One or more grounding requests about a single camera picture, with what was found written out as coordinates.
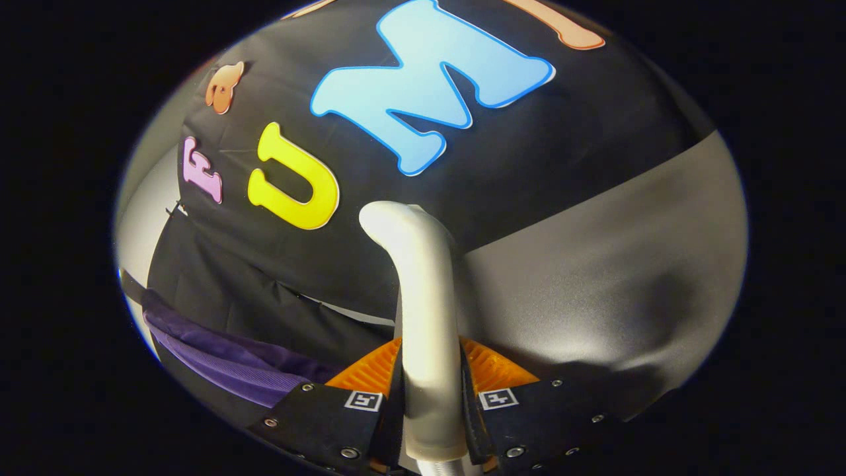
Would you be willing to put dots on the purple jacket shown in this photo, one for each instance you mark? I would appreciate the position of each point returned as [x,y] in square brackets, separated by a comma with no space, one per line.
[238,370]

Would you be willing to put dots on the grey cabinet with dark top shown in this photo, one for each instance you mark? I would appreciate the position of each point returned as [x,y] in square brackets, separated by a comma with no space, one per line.
[595,284]

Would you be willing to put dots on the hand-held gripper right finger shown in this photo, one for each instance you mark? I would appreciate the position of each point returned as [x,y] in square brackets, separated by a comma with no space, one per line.
[542,423]

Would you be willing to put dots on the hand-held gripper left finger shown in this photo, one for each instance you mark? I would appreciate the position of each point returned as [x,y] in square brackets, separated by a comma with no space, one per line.
[330,423]

